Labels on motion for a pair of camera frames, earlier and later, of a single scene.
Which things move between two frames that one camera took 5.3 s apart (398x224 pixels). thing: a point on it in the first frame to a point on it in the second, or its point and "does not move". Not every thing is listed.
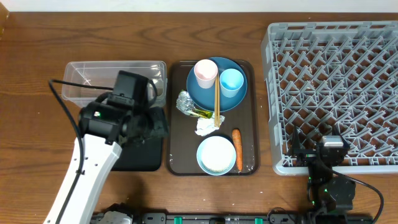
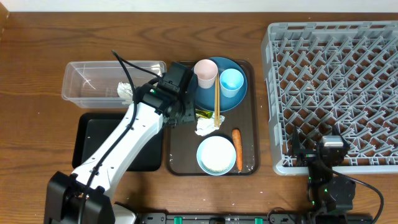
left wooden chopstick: x=216 y=101 does not move
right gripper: x=307 y=155 does not move
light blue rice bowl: x=216 y=155 does not move
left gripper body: x=150 y=126 to x=186 y=112
